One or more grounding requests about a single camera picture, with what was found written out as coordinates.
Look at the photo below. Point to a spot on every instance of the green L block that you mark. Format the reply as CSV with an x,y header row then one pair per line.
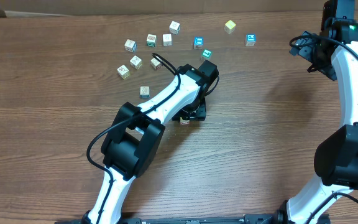
x,y
206,54

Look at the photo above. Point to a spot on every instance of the wooden block car picture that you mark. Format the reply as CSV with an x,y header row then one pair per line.
x,y
130,45

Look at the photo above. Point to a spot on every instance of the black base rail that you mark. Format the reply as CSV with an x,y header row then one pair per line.
x,y
246,219

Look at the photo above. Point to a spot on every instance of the wooden block top blue side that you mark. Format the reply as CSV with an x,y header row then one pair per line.
x,y
174,27

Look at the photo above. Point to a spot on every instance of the wooden block blue front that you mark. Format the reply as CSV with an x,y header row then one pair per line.
x,y
144,92

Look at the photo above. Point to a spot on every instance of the block with green B side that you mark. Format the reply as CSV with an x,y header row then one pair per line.
x,y
151,40

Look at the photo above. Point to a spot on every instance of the blue P block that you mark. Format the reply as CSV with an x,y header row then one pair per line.
x,y
250,40

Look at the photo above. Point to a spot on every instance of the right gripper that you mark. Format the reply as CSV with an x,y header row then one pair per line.
x,y
305,50

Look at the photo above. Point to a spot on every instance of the wooden block red edge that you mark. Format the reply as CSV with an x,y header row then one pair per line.
x,y
184,121

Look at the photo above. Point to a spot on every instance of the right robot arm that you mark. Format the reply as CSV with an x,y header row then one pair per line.
x,y
334,53

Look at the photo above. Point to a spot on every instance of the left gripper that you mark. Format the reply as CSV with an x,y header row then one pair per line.
x,y
192,115

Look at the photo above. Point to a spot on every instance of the wooden block red side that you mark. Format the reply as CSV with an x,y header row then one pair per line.
x,y
155,64

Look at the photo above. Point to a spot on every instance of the cardboard backdrop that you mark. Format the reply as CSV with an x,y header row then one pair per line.
x,y
115,7

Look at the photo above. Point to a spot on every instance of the yellow top block far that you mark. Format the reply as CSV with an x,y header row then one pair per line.
x,y
229,27

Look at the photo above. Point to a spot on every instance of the wooden block yellow S side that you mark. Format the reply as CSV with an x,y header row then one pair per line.
x,y
123,71

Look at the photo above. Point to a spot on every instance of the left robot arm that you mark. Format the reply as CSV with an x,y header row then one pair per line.
x,y
131,142

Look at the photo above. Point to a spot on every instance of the plain wooden block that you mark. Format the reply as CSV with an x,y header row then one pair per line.
x,y
167,40

